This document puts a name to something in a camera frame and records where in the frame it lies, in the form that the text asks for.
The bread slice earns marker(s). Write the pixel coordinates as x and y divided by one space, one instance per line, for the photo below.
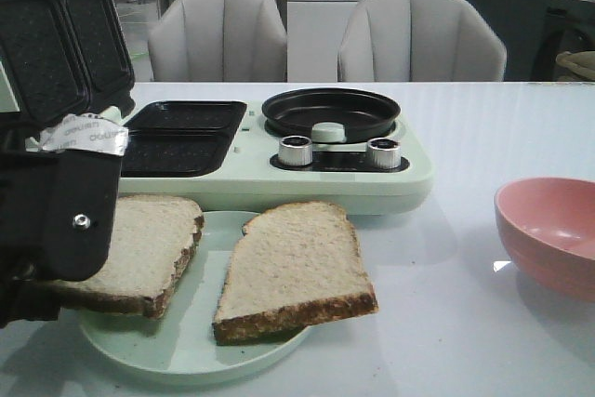
154 238
297 265

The black gripper finger with tape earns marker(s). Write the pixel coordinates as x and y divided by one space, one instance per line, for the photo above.
88 150

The beige cushion at right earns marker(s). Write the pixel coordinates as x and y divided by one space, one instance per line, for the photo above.
580 64

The grey upholstered chair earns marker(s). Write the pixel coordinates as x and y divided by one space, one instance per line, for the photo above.
219 41
419 41

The left silver control knob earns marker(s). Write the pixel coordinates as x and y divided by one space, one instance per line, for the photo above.
295 151

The black round frying pan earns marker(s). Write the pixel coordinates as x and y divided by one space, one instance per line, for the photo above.
363 114

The pink bowl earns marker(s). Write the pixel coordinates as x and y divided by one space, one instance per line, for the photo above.
547 227

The green breakfast maker base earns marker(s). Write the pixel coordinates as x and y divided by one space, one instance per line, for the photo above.
221 155

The white cabinet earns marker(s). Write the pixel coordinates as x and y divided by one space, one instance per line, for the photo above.
314 32

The dark appliance at right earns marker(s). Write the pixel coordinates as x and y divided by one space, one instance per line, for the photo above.
568 26

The silver control knob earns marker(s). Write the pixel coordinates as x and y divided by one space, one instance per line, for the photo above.
295 151
383 153

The left grey upholstered chair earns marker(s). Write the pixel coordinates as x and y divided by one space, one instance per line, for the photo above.
219 41

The green sandwich maker lid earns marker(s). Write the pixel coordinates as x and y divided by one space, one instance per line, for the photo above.
60 57

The right grey upholstered chair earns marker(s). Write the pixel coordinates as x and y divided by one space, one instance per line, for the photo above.
419 41

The light green round plate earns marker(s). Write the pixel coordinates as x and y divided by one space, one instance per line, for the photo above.
180 348

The right silver control knob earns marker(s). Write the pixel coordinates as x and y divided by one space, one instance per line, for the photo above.
383 153

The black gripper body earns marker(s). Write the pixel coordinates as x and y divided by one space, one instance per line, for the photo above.
25 192

